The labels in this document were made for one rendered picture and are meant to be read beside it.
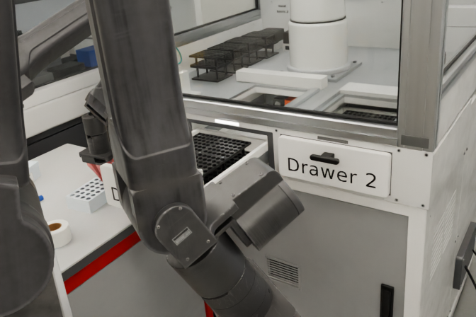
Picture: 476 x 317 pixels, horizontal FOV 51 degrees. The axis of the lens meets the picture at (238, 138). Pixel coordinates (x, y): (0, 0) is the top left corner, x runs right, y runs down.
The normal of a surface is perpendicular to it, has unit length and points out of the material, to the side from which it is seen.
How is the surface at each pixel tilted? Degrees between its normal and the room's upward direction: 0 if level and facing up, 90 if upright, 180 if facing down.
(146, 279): 90
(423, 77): 90
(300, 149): 90
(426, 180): 90
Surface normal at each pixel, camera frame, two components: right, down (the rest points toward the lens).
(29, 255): 0.44, 0.31
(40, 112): 0.83, 0.15
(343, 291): -0.55, 0.36
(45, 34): 0.32, -0.41
